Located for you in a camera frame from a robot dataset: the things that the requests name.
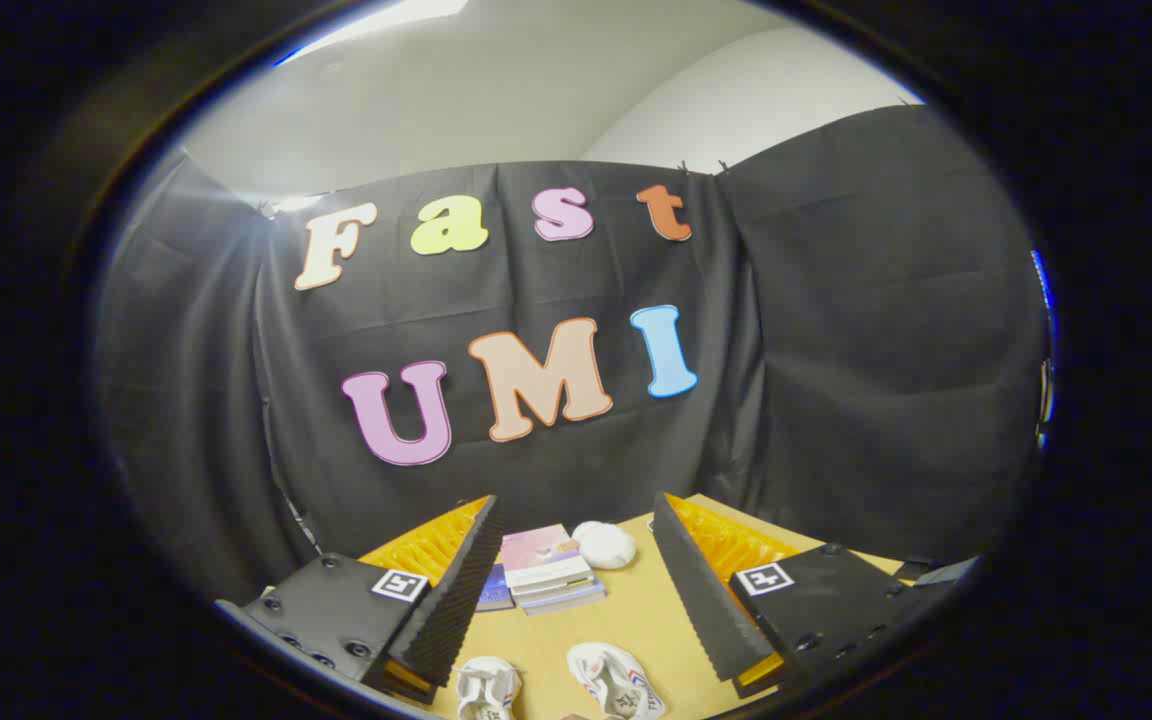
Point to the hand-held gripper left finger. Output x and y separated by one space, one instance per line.
456 600

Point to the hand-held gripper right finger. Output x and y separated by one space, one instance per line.
701 600

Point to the white canvas shoe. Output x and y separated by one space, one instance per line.
486 690
616 685

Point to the blue cover book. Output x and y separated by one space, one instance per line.
496 592

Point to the pink cover book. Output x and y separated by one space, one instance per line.
541 550

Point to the pale green cover book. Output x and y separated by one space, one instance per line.
561 588

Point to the white plush ball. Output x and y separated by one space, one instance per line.
606 547

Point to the lavender cover book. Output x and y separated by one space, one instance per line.
566 603

